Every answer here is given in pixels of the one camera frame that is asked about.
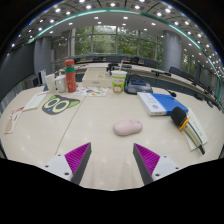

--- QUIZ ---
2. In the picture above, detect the group of dark office chairs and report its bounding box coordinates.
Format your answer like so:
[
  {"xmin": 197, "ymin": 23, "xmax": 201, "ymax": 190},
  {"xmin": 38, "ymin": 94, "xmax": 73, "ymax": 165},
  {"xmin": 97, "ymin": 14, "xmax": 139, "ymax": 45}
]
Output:
[{"xmin": 74, "ymin": 54, "xmax": 214, "ymax": 108}]

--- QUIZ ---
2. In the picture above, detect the red and white pamphlet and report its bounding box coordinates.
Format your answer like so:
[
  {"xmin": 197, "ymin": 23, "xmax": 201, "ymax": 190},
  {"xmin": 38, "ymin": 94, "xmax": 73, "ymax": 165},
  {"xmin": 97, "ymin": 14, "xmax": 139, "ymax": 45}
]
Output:
[{"xmin": 4, "ymin": 106, "xmax": 25, "ymax": 135}]

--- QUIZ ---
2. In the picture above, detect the pink computer mouse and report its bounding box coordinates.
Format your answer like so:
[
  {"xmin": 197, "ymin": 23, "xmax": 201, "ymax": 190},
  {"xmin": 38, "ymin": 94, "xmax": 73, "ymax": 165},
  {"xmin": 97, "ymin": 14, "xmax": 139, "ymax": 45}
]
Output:
[{"xmin": 112, "ymin": 119, "xmax": 144, "ymax": 137}]

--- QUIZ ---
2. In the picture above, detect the black green cat-shaped mouse pad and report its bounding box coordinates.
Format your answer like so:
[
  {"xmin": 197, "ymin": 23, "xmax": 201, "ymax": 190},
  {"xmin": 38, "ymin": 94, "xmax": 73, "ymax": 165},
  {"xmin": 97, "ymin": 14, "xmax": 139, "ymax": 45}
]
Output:
[{"xmin": 41, "ymin": 94, "xmax": 81, "ymax": 116}]

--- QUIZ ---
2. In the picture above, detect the printed paper cup with straw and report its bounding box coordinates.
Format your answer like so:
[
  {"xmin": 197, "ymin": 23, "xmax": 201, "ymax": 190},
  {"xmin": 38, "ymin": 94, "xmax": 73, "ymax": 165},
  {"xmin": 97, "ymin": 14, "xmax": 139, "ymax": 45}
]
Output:
[{"xmin": 111, "ymin": 60, "xmax": 128, "ymax": 95}]

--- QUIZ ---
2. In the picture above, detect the red bottle with green band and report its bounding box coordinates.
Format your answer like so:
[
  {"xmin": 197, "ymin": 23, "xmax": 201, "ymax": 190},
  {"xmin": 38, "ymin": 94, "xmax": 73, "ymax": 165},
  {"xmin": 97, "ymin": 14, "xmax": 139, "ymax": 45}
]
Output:
[{"xmin": 64, "ymin": 58, "xmax": 78, "ymax": 94}]

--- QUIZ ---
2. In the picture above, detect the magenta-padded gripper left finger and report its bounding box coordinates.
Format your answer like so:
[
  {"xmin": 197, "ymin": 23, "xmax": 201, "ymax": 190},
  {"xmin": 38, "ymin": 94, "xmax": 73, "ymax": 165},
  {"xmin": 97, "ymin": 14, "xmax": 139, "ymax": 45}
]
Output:
[{"xmin": 43, "ymin": 142, "xmax": 92, "ymax": 186}]

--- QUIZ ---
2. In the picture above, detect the black gooseneck conference microphone unit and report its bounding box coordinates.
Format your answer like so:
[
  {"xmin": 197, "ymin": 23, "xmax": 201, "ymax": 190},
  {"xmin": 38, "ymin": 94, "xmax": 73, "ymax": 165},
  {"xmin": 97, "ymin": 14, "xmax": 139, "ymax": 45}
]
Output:
[{"xmin": 123, "ymin": 73, "xmax": 178, "ymax": 98}]

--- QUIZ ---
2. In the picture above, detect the group of ceiling lights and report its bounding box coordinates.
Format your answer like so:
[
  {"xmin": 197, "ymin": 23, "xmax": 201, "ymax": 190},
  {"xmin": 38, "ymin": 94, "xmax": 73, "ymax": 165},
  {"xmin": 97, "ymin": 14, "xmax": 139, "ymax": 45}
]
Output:
[{"xmin": 11, "ymin": 0, "xmax": 224, "ymax": 78}]

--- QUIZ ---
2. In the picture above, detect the white document with red header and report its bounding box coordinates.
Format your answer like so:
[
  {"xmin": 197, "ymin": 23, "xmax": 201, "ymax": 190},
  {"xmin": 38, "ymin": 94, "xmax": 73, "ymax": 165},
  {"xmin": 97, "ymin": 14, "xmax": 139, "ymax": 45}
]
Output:
[{"xmin": 22, "ymin": 91, "xmax": 49, "ymax": 112}]

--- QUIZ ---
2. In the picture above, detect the beige cardboard box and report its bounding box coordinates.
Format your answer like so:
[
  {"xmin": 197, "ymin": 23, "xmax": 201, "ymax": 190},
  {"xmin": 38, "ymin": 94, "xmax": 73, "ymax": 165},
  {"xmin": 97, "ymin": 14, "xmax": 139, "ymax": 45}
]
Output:
[{"xmin": 81, "ymin": 67, "xmax": 114, "ymax": 89}]

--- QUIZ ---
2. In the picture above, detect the white lidded ceramic mug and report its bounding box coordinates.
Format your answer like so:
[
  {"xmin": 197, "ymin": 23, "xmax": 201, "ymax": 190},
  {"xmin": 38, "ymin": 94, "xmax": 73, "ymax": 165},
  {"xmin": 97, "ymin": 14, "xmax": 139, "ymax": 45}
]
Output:
[{"xmin": 54, "ymin": 74, "xmax": 68, "ymax": 93}]

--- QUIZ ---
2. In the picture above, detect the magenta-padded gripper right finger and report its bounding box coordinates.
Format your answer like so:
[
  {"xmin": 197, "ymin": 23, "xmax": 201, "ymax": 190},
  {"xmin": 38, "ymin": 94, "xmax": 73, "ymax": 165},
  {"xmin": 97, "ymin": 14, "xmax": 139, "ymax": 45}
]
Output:
[{"xmin": 133, "ymin": 143, "xmax": 183, "ymax": 186}]

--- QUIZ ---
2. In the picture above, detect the colourful sticker sheet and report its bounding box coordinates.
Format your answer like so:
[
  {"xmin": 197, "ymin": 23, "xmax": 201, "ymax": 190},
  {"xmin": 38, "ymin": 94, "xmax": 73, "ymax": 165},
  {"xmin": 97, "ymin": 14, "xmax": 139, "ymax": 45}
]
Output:
[{"xmin": 73, "ymin": 86, "xmax": 109, "ymax": 98}]

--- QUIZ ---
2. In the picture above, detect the blue and white book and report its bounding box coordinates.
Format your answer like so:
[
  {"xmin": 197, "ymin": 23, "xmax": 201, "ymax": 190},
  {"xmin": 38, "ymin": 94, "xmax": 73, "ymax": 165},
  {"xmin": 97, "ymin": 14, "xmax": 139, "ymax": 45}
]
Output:
[{"xmin": 136, "ymin": 92, "xmax": 189, "ymax": 117}]

